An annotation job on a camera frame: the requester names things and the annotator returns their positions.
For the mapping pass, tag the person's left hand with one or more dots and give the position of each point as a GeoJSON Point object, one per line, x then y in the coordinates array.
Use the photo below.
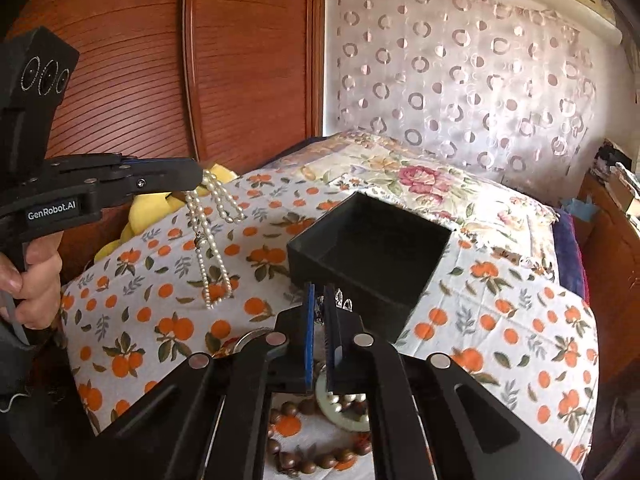
{"type": "Point", "coordinates": [39, 287]}

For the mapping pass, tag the sheer circle pattern curtain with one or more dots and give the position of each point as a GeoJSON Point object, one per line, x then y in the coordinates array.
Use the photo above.
{"type": "Point", "coordinates": [503, 91]}

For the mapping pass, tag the red-brown wooden wardrobe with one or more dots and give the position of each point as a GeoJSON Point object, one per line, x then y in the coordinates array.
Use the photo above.
{"type": "Point", "coordinates": [229, 81]}

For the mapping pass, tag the pale green jade bangle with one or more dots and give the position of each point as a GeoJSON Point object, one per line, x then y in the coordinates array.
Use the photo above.
{"type": "Point", "coordinates": [349, 412]}

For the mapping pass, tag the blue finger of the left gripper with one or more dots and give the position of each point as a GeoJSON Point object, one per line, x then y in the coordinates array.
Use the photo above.
{"type": "Point", "coordinates": [162, 175]}

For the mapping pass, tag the blue cloth piece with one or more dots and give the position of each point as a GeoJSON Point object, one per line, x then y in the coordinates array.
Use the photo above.
{"type": "Point", "coordinates": [584, 210]}

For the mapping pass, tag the clutter pile on furniture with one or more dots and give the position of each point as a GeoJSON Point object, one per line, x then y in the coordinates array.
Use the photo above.
{"type": "Point", "coordinates": [612, 168]}

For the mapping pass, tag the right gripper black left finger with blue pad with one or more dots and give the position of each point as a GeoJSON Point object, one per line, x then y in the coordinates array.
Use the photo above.
{"type": "Point", "coordinates": [293, 372]}

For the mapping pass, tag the black jewelry box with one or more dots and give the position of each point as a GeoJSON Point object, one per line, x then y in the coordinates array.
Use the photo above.
{"type": "Point", "coordinates": [381, 257]}

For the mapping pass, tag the yellow plush toy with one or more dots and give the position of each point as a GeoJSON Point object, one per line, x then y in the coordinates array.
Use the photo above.
{"type": "Point", "coordinates": [145, 210]}

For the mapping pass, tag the purple blanket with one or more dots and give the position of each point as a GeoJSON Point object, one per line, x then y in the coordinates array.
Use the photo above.
{"type": "Point", "coordinates": [571, 271]}

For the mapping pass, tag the wooden bedside furniture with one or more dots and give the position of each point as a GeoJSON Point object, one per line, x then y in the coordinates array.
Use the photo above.
{"type": "Point", "coordinates": [610, 255]}

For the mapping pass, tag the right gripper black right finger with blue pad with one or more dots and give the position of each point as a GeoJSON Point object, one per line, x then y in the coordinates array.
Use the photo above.
{"type": "Point", "coordinates": [348, 367]}

